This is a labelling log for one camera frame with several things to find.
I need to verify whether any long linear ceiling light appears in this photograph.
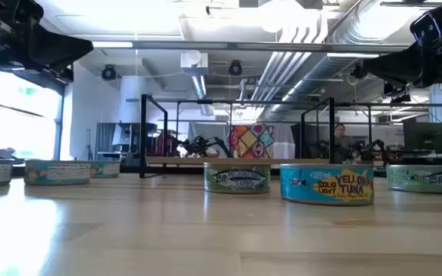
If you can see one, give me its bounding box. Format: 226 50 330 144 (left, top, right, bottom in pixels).
90 41 410 54

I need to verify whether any blue yellowfin tuna can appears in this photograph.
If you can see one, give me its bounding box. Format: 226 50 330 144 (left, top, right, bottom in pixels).
89 160 121 179
24 159 92 186
279 163 375 207

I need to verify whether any black aluminium rig frame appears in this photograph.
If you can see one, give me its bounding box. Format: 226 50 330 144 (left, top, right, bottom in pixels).
12 163 391 179

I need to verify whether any grey metal cabinet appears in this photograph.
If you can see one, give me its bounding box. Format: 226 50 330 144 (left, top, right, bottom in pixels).
95 122 159 162

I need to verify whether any black track spotlight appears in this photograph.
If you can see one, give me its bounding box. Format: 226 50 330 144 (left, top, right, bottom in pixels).
382 80 412 104
350 61 366 80

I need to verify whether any green albacore tuna can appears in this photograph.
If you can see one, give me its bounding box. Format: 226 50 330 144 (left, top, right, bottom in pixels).
203 162 272 195
385 163 442 195

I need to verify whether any black computer monitor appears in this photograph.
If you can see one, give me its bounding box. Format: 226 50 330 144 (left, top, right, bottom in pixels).
403 121 442 155

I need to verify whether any thin black workbench frame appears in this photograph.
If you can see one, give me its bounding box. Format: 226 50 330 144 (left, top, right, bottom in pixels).
173 98 442 156

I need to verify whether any colourful patterned cloth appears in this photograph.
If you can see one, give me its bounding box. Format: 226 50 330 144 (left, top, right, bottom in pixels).
227 123 276 160

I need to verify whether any person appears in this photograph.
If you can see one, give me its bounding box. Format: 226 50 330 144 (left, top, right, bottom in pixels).
334 122 357 164

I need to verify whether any black round ceiling lamp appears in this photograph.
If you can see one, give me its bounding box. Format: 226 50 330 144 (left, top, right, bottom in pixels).
227 60 244 77
101 64 117 81

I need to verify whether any large bright window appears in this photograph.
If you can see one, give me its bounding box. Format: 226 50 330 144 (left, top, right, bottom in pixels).
0 71 63 161

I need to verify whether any white ceiling box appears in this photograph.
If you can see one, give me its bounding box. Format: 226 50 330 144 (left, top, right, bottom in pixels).
180 51 209 77

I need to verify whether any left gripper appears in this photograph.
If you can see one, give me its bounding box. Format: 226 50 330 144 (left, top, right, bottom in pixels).
0 0 94 74

